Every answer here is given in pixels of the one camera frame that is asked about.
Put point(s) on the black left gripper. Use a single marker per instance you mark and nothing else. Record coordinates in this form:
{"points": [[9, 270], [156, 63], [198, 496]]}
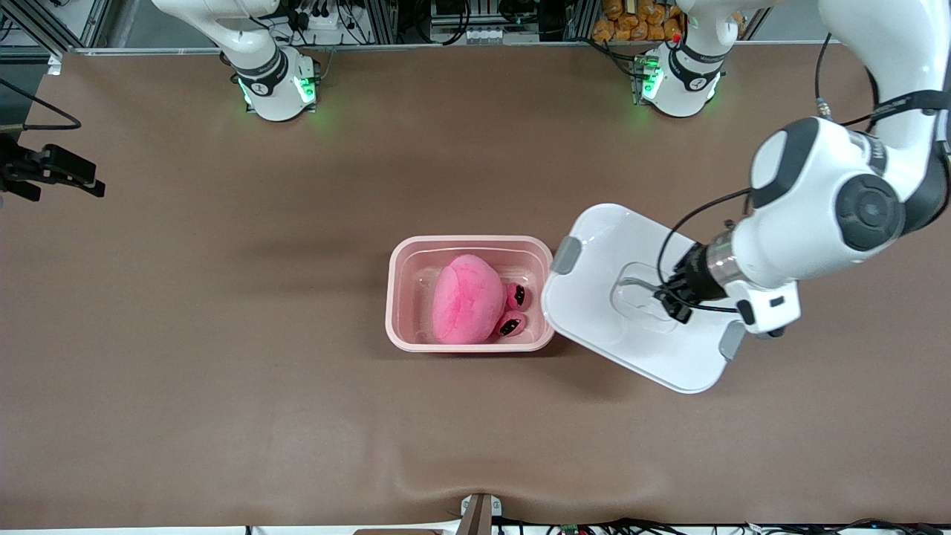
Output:
{"points": [[692, 276]]}

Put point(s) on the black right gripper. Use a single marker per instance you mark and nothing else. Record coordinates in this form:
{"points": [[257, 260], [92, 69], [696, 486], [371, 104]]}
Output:
{"points": [[16, 169]]}

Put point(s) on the pink plush toy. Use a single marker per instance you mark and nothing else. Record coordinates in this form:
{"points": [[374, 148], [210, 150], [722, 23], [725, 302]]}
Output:
{"points": [[464, 297]]}

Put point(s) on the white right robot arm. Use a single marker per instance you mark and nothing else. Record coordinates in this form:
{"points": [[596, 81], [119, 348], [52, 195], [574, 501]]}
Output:
{"points": [[271, 89]]}

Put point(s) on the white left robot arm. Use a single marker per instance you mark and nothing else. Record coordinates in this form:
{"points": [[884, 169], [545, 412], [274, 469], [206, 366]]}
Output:
{"points": [[810, 208]]}

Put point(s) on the pink translucent plastic box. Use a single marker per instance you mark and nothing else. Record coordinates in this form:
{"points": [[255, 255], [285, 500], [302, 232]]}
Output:
{"points": [[405, 297]]}

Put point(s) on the brown table mat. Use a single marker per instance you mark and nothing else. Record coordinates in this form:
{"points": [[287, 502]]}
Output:
{"points": [[475, 431]]}

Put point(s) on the bag of orange snacks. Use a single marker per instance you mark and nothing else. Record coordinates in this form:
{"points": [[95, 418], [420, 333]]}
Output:
{"points": [[631, 22]]}

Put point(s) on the white power strip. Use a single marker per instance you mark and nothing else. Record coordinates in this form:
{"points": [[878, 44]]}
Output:
{"points": [[319, 30]]}

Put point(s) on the aluminium frame post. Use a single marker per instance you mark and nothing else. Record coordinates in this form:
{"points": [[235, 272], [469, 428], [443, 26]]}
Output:
{"points": [[44, 26]]}

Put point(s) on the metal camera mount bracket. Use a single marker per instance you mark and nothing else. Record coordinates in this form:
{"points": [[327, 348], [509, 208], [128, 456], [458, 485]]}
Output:
{"points": [[478, 516]]}

